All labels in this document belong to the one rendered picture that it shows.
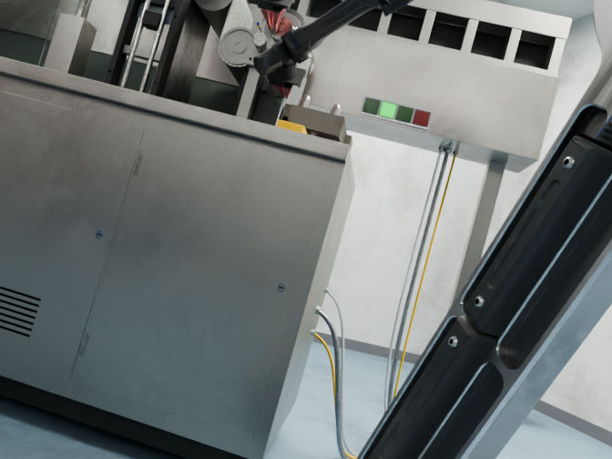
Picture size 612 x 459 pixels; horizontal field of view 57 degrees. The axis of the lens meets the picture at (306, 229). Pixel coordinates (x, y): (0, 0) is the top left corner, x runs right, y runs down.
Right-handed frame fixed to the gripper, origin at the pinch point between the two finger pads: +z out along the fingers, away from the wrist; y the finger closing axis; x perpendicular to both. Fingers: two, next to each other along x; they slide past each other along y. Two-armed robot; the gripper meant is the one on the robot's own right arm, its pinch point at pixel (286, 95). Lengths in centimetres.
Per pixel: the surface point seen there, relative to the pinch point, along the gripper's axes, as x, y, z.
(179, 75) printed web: 3.4, -38.2, 7.5
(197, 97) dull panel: 13.2, -39.1, 27.8
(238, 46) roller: 7.9, -18.5, -6.6
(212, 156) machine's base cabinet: -38.0, -6.8, -12.6
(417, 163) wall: 177, 53, 228
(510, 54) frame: 52, 65, 7
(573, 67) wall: 284, 151, 188
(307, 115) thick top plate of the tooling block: -7.9, 9.2, -2.8
